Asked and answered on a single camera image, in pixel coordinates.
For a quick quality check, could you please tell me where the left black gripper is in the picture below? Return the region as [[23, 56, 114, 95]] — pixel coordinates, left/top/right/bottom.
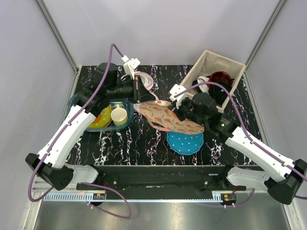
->
[[107, 75, 156, 104]]

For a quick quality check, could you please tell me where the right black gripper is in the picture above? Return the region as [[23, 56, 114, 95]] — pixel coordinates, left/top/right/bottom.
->
[[169, 96, 207, 127]]

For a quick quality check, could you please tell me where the floral mesh laundry bag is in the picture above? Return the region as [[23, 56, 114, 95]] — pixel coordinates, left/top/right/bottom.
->
[[134, 100, 204, 135]]

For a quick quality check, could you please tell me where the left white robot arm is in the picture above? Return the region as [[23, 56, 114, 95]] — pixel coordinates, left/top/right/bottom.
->
[[25, 59, 155, 191]]

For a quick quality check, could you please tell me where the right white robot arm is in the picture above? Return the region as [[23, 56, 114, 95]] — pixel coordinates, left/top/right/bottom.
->
[[171, 93, 307, 205]]

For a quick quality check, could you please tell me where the white round mesh bra bag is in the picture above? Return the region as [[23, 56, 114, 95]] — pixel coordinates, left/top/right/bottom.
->
[[134, 71, 158, 101]]

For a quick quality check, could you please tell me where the red and black bra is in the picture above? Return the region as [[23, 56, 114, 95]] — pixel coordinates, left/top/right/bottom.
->
[[208, 71, 234, 105]]

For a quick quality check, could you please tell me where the teal plastic bin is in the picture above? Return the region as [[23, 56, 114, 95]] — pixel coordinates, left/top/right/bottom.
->
[[67, 93, 135, 133]]

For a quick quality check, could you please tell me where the cream cup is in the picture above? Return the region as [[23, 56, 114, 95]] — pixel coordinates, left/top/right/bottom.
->
[[111, 107, 128, 127]]

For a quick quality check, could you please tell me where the blue polka dot plate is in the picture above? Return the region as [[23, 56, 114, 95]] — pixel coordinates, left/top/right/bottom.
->
[[166, 132, 204, 155]]

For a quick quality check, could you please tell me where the yellow polka dot plate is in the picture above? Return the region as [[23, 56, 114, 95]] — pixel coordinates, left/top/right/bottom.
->
[[88, 105, 112, 129]]

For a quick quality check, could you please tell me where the wicker basket with liner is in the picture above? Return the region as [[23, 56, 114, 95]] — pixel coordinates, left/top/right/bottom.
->
[[178, 49, 247, 113]]

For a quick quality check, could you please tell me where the orange plastic lid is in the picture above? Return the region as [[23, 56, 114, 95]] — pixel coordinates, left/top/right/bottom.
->
[[94, 115, 101, 123]]

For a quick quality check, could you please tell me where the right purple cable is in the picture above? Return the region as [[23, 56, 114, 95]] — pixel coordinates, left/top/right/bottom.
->
[[174, 81, 307, 208]]

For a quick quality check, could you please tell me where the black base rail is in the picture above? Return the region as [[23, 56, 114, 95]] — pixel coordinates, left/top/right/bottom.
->
[[76, 164, 262, 201]]

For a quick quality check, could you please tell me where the left aluminium frame post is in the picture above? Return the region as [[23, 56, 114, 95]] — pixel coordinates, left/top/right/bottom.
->
[[34, 0, 79, 73]]

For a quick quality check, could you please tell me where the aluminium frame post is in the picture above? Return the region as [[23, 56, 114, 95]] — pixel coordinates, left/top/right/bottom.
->
[[34, 0, 79, 73], [246, 0, 288, 69]]

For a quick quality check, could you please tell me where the right aluminium frame post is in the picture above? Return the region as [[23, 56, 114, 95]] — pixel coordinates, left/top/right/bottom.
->
[[246, 0, 288, 69]]

